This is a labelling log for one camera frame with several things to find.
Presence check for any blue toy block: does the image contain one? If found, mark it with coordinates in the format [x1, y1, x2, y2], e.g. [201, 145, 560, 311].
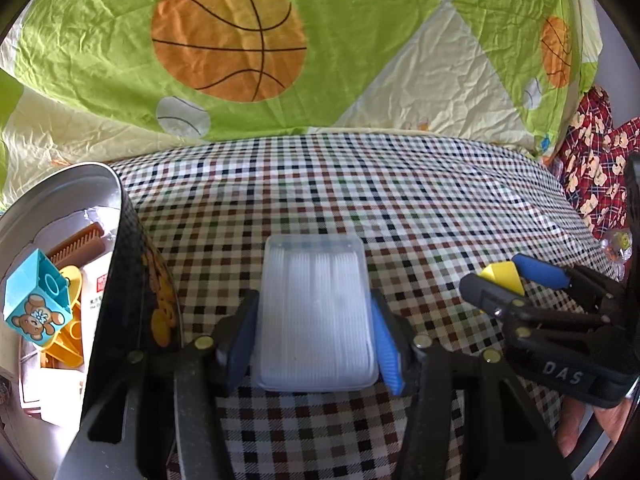
[3, 249, 73, 347]

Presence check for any basketball print bed sheet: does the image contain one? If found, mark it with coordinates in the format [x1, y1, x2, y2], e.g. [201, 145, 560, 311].
[1, 0, 602, 206]

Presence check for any yellow smiley face toy block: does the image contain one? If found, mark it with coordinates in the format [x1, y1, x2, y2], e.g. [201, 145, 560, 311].
[43, 266, 84, 368]

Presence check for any checkered tablecloth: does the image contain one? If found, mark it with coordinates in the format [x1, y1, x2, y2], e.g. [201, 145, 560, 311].
[112, 133, 613, 479]

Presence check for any round metal tin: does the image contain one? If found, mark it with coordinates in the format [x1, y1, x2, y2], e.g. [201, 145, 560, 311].
[1, 162, 181, 479]

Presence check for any yellow toy cube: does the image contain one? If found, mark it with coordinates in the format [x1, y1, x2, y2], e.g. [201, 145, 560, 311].
[480, 261, 525, 296]

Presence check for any patterned rectangular box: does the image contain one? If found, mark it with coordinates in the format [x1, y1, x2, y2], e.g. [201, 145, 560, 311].
[80, 252, 113, 379]

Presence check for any clear plastic box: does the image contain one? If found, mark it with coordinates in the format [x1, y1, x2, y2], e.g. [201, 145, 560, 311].
[252, 234, 378, 393]

